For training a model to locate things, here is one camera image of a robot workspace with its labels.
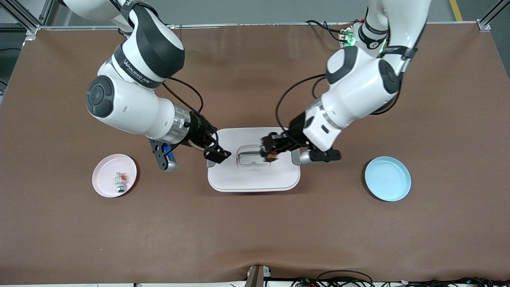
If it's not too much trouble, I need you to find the white lidded storage box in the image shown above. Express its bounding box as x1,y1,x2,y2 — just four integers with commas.
206,127,302,193

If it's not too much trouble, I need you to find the brown table cover cloth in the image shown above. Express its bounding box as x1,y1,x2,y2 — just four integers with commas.
0,23,510,284

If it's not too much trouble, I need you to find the light blue round plate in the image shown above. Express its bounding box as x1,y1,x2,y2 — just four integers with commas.
365,156,412,202

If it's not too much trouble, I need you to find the pink round plate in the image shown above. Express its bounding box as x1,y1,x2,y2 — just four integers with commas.
92,154,137,198

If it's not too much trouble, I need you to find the white switch green button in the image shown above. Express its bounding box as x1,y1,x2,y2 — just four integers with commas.
114,171,129,194

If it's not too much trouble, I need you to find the black left arm base cable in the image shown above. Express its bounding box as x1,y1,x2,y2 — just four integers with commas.
306,19,359,42

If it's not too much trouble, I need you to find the black cable loop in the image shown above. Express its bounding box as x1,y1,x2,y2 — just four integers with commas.
317,270,373,287

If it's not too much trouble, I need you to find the aluminium frame profile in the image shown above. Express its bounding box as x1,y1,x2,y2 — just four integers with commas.
477,0,510,31
0,0,54,35

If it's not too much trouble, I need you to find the tangled black cable bundle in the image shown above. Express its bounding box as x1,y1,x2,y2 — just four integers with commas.
291,277,510,287

